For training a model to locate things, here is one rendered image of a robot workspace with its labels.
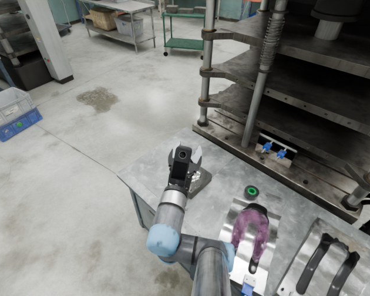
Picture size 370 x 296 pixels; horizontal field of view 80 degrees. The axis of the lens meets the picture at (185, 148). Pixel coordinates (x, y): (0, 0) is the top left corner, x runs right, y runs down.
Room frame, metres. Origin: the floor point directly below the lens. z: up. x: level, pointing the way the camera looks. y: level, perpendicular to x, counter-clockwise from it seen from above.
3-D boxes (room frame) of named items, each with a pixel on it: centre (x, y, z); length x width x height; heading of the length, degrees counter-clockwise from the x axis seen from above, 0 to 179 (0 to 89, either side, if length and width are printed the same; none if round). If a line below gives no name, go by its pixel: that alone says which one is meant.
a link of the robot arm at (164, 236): (0.26, 0.05, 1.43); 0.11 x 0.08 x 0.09; 168
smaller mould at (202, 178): (0.87, -0.05, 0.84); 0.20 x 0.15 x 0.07; 137
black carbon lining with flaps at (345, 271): (0.33, -0.63, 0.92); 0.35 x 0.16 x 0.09; 137
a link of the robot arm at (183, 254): (0.26, 0.03, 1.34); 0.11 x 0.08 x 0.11; 78
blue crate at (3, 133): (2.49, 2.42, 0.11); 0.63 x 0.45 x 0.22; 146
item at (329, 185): (1.38, -0.82, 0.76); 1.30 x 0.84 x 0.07; 47
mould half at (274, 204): (0.52, -0.33, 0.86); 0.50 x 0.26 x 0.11; 154
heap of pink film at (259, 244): (0.51, -0.34, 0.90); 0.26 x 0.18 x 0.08; 154
